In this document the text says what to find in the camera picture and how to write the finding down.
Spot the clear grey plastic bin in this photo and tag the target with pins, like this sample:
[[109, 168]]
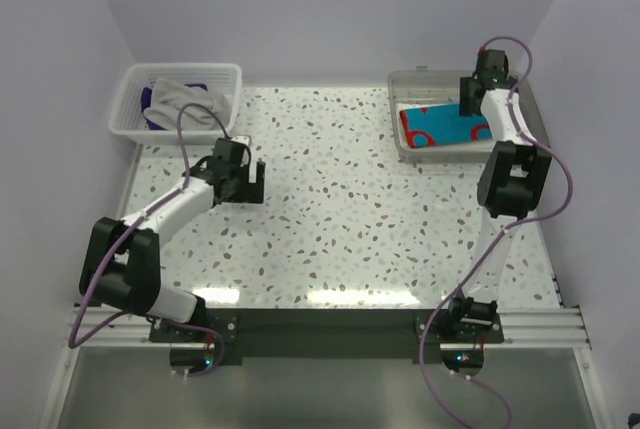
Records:
[[425, 99]]

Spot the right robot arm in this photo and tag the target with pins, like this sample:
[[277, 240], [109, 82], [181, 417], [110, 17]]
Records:
[[508, 191]]

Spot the purple towel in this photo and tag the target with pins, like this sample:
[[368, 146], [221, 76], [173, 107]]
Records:
[[160, 104]]

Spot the grey towel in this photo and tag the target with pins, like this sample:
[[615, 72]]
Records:
[[214, 116]]

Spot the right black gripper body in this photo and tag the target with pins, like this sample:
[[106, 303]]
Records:
[[464, 97]]

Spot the white plastic basket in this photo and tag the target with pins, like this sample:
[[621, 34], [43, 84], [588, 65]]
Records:
[[126, 118]]

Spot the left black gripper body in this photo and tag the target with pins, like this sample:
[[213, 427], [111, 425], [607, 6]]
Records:
[[243, 191]]

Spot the aluminium frame rail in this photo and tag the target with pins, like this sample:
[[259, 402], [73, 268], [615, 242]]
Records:
[[555, 327]]

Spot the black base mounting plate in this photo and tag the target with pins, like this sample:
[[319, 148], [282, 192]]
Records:
[[324, 334]]

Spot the colourful striped towel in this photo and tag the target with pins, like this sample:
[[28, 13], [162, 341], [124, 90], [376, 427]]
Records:
[[441, 125]]

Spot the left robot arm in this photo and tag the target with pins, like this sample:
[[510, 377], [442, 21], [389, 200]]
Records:
[[122, 266]]

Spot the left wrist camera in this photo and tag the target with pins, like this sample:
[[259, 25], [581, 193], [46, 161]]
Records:
[[245, 140]]

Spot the white towel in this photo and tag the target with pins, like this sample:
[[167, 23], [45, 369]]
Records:
[[458, 148]]

